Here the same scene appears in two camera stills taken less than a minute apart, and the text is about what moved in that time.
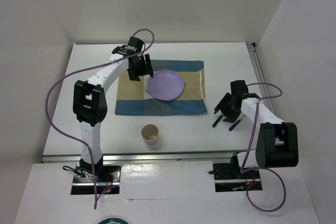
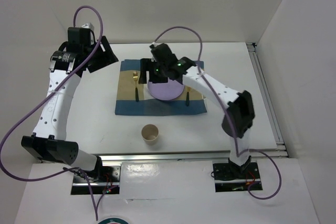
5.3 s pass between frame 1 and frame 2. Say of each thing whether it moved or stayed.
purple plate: stayed
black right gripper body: moved
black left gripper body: moved
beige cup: stayed
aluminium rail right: stayed
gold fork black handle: moved
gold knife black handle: moved
